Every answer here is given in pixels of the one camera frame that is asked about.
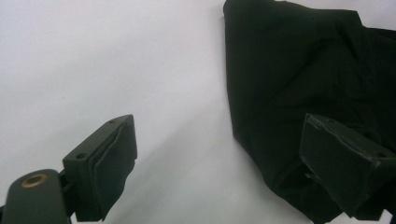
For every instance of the black shorts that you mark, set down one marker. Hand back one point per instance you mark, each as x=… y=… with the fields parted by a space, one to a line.
x=295 y=62

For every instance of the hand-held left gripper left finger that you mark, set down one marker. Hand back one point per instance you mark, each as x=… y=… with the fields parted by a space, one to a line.
x=99 y=168

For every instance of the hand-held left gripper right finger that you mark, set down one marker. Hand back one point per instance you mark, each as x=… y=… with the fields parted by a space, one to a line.
x=342 y=161

